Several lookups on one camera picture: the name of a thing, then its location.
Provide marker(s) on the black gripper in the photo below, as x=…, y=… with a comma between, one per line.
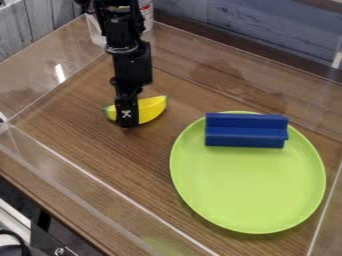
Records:
x=132, y=67

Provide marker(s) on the yellow toy banana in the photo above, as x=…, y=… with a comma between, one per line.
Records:
x=151, y=107

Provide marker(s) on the blue stepped block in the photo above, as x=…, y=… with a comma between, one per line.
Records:
x=246, y=130

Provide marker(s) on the white labelled canister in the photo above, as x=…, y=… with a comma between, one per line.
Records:
x=146, y=6

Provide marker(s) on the green round plate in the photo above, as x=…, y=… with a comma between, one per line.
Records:
x=250, y=190

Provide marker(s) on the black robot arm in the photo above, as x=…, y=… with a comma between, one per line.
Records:
x=121, y=26

